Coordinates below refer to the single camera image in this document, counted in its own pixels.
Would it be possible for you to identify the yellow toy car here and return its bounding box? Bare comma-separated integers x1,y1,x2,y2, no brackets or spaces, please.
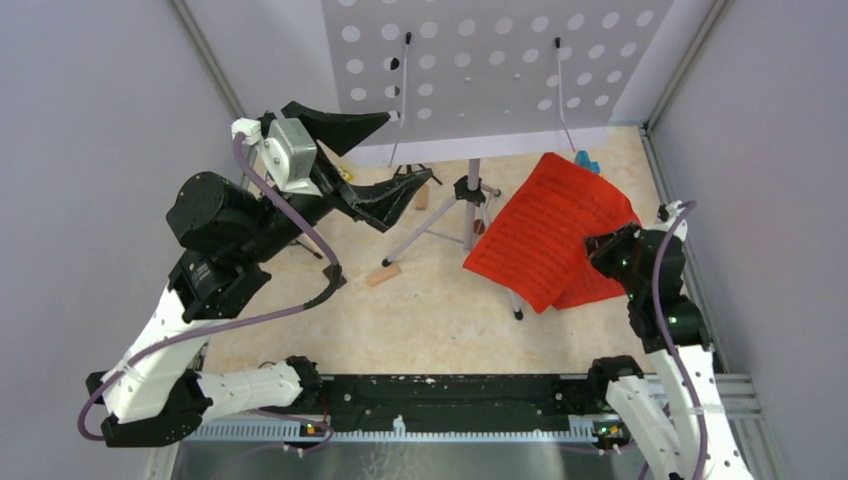
574,150,601,175

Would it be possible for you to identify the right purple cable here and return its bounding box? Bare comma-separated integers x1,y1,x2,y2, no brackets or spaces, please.
635,200,710,480

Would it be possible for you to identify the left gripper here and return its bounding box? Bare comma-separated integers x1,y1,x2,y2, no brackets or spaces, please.
240,101,433,262

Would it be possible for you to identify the upright wooden block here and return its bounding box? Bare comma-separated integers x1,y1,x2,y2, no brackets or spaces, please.
414,185,430,211

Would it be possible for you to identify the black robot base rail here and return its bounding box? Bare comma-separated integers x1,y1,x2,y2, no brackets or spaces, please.
279,374,616,433

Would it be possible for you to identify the red sheet music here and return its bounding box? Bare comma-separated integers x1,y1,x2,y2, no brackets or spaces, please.
552,263,625,310
464,152,639,313

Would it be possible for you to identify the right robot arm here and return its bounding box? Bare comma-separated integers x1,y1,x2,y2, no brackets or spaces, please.
585,218,753,479

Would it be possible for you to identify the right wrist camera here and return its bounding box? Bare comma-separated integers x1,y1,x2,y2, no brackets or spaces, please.
650,200,692,242

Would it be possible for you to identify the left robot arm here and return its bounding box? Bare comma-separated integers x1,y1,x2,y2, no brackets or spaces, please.
80,102,432,448

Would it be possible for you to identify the lying wooden block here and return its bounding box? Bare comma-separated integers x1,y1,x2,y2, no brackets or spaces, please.
366,264,402,287

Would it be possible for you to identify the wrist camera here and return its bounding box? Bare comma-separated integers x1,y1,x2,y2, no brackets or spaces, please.
230,112,322,196
650,200,692,242

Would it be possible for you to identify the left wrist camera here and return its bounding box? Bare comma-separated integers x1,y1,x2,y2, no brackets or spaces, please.
230,112,322,196

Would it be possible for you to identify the small black tripod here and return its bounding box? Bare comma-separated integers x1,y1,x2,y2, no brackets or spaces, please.
393,163,444,186

